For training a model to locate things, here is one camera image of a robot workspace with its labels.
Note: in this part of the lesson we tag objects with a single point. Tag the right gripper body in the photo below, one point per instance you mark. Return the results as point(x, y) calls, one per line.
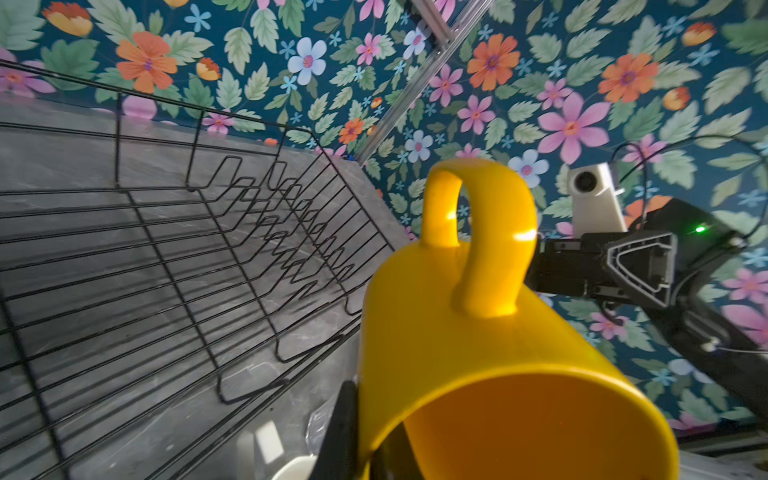
point(629, 268)

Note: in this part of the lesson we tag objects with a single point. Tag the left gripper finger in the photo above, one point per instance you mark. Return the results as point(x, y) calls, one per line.
point(338, 455)

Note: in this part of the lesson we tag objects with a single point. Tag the yellow mug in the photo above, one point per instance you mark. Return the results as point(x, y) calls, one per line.
point(486, 380)

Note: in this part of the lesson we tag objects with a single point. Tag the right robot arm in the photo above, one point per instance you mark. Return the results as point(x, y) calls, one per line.
point(710, 341)

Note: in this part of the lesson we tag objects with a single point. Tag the clear glass cup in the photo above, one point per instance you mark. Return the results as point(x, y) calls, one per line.
point(317, 426)

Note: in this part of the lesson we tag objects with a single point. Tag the cream mug with handle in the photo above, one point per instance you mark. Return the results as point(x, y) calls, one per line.
point(299, 468)

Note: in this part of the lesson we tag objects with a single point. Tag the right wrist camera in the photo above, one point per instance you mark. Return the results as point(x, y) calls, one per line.
point(595, 203)

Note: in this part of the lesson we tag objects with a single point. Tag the black wire dish rack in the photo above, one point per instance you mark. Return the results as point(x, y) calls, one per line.
point(174, 305)

